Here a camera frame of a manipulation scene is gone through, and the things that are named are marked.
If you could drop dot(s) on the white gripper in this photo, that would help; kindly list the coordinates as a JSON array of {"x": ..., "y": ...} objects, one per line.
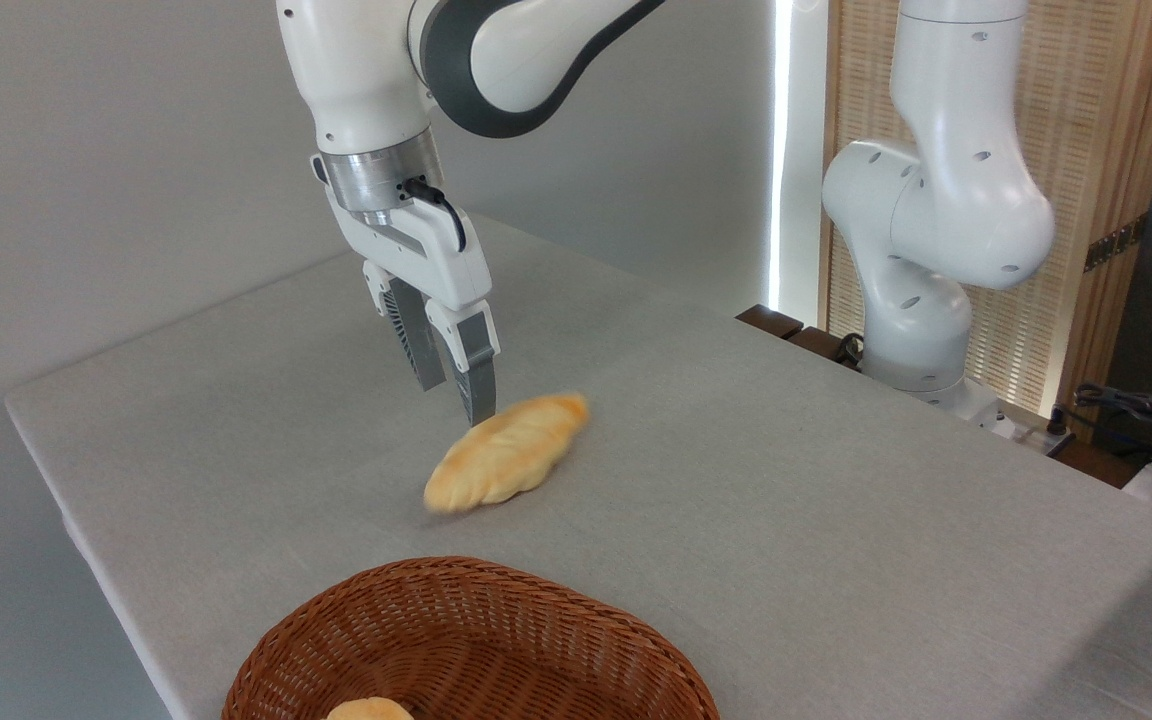
[{"x": 441, "y": 265}]

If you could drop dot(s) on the long golden bread loaf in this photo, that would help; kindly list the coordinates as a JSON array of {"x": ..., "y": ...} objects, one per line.
[{"x": 506, "y": 455}]

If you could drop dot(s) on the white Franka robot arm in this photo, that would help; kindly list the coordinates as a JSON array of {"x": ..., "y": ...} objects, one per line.
[{"x": 946, "y": 200}]

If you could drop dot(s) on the small golden bread roll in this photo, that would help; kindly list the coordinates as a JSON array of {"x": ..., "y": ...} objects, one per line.
[{"x": 368, "y": 710}]

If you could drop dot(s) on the brown wicker basket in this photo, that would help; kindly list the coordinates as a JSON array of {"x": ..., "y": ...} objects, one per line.
[{"x": 476, "y": 640}]

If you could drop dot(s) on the dark brown wooden ledge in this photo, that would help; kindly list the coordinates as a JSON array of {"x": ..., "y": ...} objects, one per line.
[{"x": 771, "y": 320}]

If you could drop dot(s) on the grey tablecloth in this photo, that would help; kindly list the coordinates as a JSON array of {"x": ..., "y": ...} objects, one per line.
[{"x": 786, "y": 500}]

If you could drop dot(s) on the white power strip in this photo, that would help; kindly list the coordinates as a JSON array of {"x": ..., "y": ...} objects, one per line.
[{"x": 1031, "y": 428}]

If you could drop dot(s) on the wooden slat folding screen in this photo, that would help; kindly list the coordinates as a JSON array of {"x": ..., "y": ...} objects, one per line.
[{"x": 1076, "y": 120}]

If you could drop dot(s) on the black screen hinge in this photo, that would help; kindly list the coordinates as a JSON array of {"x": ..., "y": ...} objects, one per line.
[{"x": 1116, "y": 243}]

